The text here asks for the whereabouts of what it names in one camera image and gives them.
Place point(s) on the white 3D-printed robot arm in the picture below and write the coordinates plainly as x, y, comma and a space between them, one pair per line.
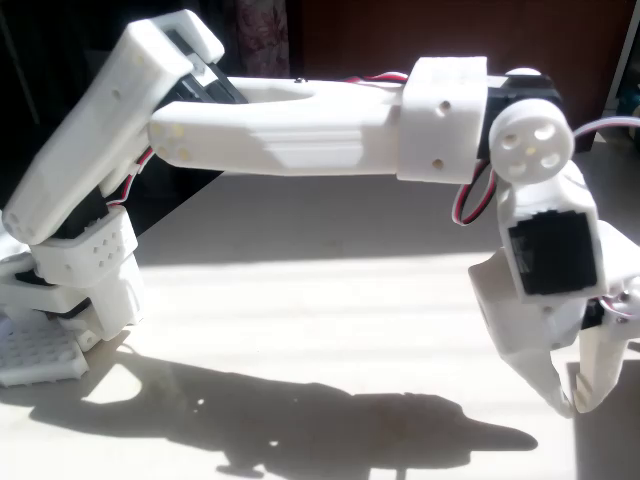
300, 135

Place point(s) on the dark brown wooden panel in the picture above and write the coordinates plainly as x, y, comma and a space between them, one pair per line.
400, 30

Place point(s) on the white door frame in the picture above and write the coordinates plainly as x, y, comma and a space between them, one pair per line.
624, 45

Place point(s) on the floral patterned curtain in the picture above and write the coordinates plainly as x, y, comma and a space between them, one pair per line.
262, 35

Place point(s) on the teal round object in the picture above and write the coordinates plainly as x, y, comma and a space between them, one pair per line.
630, 105

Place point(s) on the white perforated base plate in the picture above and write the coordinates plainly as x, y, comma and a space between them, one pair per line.
35, 355

